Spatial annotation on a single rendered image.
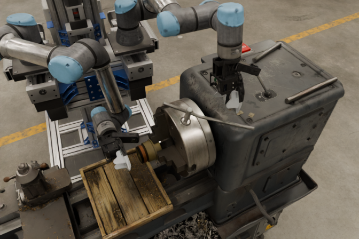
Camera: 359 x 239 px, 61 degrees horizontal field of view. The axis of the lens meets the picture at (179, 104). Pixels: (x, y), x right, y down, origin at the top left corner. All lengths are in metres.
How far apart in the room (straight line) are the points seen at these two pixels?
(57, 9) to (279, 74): 1.15
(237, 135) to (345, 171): 1.81
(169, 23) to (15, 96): 2.70
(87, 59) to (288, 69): 0.86
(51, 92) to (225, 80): 0.95
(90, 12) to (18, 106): 1.76
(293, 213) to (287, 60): 1.31
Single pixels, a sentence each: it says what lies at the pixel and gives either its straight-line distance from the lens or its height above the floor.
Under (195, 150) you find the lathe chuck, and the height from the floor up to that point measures 1.16.
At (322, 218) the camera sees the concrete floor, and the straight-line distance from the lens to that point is 2.53.
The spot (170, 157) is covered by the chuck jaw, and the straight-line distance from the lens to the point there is 1.22.
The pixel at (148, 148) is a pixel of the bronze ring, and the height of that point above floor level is 1.12.
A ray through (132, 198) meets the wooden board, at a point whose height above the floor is 0.88.
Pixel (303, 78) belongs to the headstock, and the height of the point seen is 1.25.
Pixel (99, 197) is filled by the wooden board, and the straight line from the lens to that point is 1.41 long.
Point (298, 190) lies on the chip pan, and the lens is 1.92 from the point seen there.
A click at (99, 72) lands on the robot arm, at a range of 1.37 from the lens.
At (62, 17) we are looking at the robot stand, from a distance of 1.78.
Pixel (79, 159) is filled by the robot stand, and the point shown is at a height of 0.21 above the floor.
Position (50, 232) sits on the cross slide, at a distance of 1.30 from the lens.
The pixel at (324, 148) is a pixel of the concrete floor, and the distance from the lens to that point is 2.93.
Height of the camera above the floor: 2.09
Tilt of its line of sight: 44 degrees down
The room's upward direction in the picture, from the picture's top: 1 degrees clockwise
